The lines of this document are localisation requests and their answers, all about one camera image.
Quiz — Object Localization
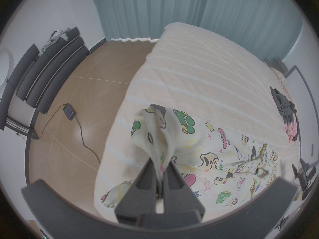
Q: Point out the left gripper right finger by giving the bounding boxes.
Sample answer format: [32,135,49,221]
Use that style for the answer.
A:
[163,160,205,224]

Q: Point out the black power adapter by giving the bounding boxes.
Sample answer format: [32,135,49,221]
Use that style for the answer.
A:
[62,103,77,120]

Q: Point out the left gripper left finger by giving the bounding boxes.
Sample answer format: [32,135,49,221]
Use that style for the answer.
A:
[114,158,158,228]

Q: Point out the white printed pyjama top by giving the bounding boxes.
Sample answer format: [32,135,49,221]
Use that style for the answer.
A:
[101,104,281,207]

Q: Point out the grey white garment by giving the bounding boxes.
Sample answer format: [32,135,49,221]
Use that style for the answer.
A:
[41,28,73,52]

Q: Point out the pile of clothes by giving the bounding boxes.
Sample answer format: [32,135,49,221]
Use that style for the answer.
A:
[270,86,299,144]

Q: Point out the blue-green curtain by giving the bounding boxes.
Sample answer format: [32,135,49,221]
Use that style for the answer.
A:
[91,0,306,59]

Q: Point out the black cable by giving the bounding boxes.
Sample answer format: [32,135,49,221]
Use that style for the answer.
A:
[37,104,101,165]

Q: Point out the bed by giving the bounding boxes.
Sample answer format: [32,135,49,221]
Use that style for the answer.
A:
[93,21,303,224]

